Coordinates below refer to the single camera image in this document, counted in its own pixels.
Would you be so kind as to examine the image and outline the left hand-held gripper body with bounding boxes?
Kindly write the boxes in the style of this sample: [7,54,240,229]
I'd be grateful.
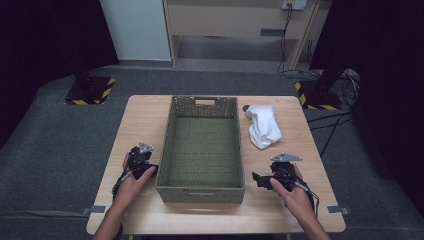
[126,142,156,179]

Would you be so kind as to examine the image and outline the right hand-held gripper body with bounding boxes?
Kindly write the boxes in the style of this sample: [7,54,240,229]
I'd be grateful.
[269,152,304,193]

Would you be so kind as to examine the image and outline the white cloth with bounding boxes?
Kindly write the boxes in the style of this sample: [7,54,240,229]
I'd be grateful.
[245,104,284,151]

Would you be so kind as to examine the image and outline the green woven basket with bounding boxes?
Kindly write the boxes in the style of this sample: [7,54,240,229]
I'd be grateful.
[155,95,247,205]

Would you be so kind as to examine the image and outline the person's right hand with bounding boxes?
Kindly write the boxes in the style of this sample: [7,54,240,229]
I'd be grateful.
[269,163,316,223]

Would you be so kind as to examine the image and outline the person's left hand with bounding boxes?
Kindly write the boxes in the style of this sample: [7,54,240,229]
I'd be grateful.
[112,153,158,212]

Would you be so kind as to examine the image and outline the grey tape strip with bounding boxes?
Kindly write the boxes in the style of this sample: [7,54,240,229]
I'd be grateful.
[81,205,107,217]
[326,205,351,216]

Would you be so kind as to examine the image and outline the black stand with striped base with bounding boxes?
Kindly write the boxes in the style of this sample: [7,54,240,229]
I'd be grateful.
[294,64,348,111]
[63,49,117,106]

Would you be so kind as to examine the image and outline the white panel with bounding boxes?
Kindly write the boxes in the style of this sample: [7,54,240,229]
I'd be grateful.
[99,0,173,62]

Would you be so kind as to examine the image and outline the black curtain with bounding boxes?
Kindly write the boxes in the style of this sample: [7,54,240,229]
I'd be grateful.
[309,0,424,214]
[0,0,120,151]

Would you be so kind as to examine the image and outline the wooden cabinet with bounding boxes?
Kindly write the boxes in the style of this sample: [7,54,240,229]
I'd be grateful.
[162,0,324,72]

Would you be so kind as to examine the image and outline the white power outlet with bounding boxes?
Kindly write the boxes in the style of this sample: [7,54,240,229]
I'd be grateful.
[281,0,308,11]

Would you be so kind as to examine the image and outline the left hand-held gripper cable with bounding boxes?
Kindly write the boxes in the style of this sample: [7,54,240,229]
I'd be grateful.
[111,169,136,202]

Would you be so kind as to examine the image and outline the hand-held gripper cable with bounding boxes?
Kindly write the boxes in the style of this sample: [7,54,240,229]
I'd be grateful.
[111,169,136,202]
[293,179,321,219]

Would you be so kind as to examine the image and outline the right hand-held gripper cable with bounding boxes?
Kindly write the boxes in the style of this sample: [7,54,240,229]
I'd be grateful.
[293,179,321,219]

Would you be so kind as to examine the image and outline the black floor cable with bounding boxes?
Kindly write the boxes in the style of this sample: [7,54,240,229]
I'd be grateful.
[306,111,354,158]

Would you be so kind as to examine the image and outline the bundle of black floor cables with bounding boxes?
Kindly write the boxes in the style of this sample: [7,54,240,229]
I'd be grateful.
[335,68,362,108]

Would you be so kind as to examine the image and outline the black outlet cable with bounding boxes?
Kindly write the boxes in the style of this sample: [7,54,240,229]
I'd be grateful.
[277,3,322,80]

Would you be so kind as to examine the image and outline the grey cabinet handle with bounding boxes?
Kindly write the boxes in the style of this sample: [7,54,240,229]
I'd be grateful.
[259,28,286,37]

